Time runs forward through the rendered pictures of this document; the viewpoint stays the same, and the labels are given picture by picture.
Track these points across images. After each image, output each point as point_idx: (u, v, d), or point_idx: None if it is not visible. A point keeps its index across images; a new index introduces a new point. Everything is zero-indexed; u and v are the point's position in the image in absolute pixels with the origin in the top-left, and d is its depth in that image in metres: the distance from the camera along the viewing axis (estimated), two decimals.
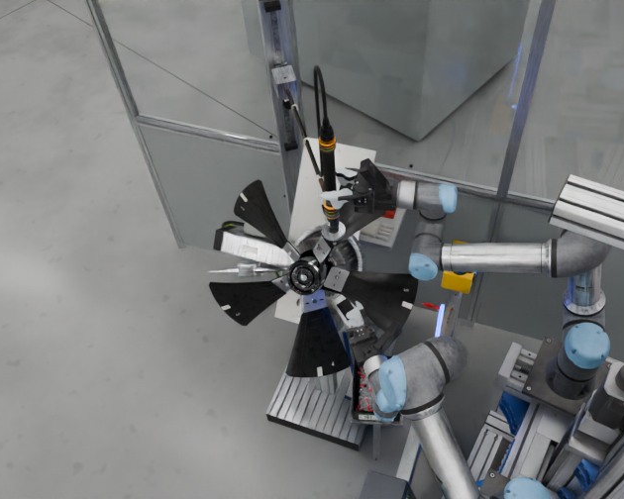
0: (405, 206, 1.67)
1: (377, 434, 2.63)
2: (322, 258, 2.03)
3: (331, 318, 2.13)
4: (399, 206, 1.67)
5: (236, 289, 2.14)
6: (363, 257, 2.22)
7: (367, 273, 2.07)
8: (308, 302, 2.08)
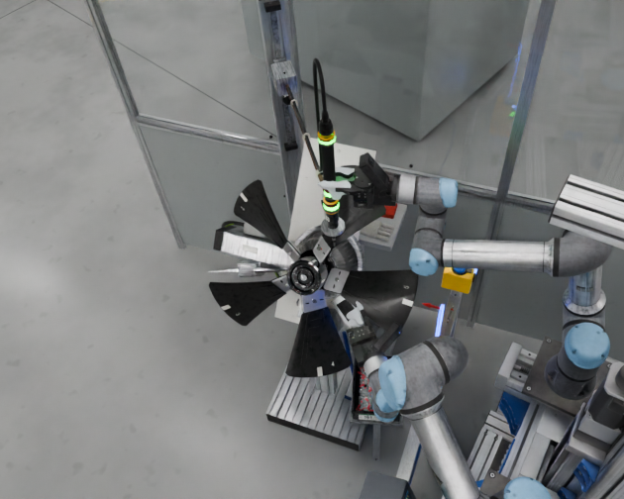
0: (405, 201, 1.65)
1: (377, 434, 2.63)
2: (322, 258, 2.03)
3: (331, 318, 2.13)
4: (399, 201, 1.66)
5: (236, 289, 2.14)
6: (363, 257, 2.22)
7: (367, 272, 2.06)
8: (308, 302, 2.08)
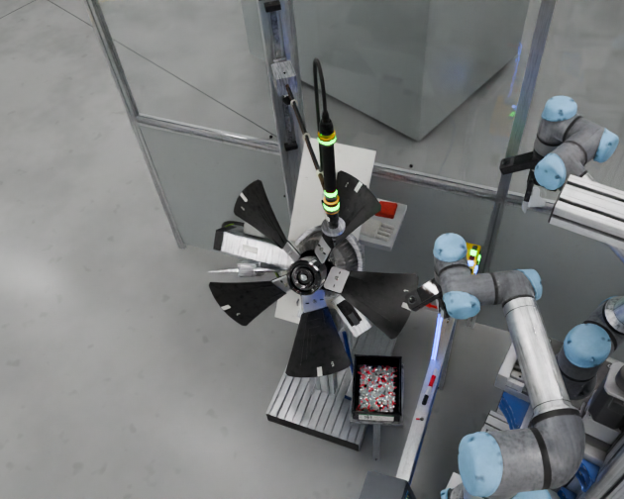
0: (550, 151, 1.63)
1: (377, 434, 2.63)
2: (328, 286, 2.04)
3: (277, 299, 2.19)
4: None
5: (264, 208, 2.05)
6: (363, 257, 2.22)
7: (332, 323, 2.13)
8: (282, 282, 2.10)
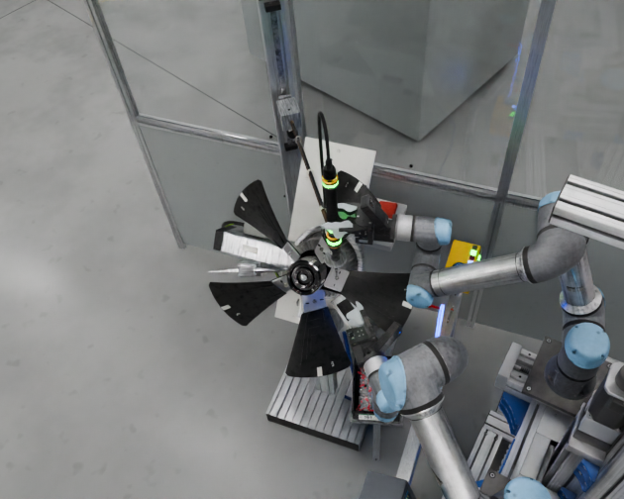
0: (403, 239, 1.78)
1: (377, 434, 2.63)
2: (328, 285, 2.04)
3: (277, 299, 2.19)
4: (397, 239, 1.78)
5: (264, 208, 2.05)
6: (363, 257, 2.22)
7: (332, 323, 2.13)
8: (282, 282, 2.10)
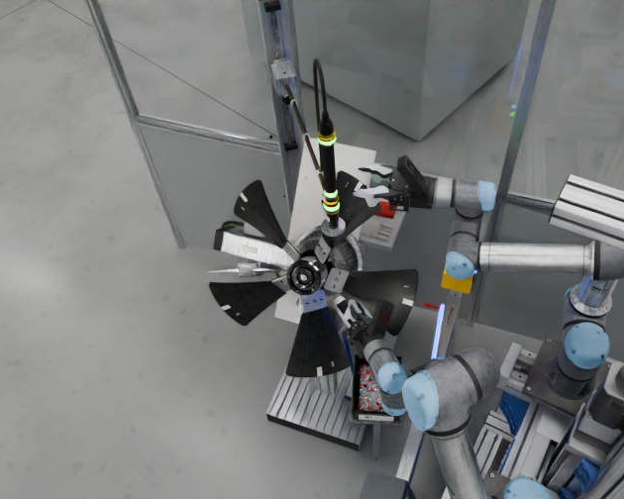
0: (443, 204, 1.63)
1: (377, 434, 2.63)
2: (328, 287, 2.05)
3: (277, 299, 2.19)
4: (436, 204, 1.64)
5: (264, 208, 2.05)
6: (363, 257, 2.22)
7: (332, 323, 2.13)
8: (282, 282, 2.10)
